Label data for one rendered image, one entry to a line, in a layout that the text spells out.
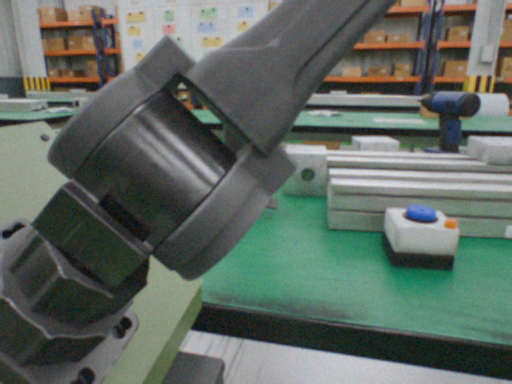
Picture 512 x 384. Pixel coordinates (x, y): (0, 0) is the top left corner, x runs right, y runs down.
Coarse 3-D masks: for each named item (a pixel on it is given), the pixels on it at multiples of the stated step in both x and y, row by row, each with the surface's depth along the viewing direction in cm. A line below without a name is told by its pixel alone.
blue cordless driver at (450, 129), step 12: (432, 96) 97; (444, 96) 93; (456, 96) 89; (468, 96) 87; (432, 108) 97; (444, 108) 92; (456, 108) 89; (468, 108) 87; (444, 120) 94; (456, 120) 92; (444, 132) 94; (456, 132) 92; (444, 144) 95; (456, 144) 93
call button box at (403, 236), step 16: (384, 224) 56; (400, 224) 49; (416, 224) 49; (432, 224) 49; (384, 240) 55; (400, 240) 48; (416, 240) 48; (432, 240) 48; (448, 240) 48; (400, 256) 49; (416, 256) 49; (432, 256) 49; (448, 256) 48
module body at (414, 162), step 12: (336, 156) 85; (348, 156) 84; (360, 156) 84; (372, 156) 83; (384, 156) 83; (396, 156) 83; (408, 156) 82; (420, 156) 82; (432, 156) 81; (444, 156) 81; (456, 156) 81; (468, 156) 80; (336, 168) 79; (348, 168) 79; (360, 168) 78; (372, 168) 78; (384, 168) 78; (396, 168) 77; (408, 168) 77; (420, 168) 76; (432, 168) 75; (444, 168) 75; (456, 168) 74; (468, 168) 74; (480, 168) 74; (492, 168) 73; (504, 168) 73
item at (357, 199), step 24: (336, 192) 61; (360, 192) 61; (384, 192) 59; (408, 192) 58; (432, 192) 58; (456, 192) 57; (480, 192) 57; (504, 192) 56; (336, 216) 61; (360, 216) 61; (384, 216) 60; (456, 216) 59; (480, 216) 59; (504, 216) 57
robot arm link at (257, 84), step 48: (288, 0) 19; (336, 0) 19; (384, 0) 20; (240, 48) 19; (288, 48) 19; (336, 48) 19; (96, 96) 17; (144, 96) 18; (240, 96) 19; (288, 96) 19; (96, 144) 17; (240, 192) 19; (192, 240) 18; (240, 240) 19
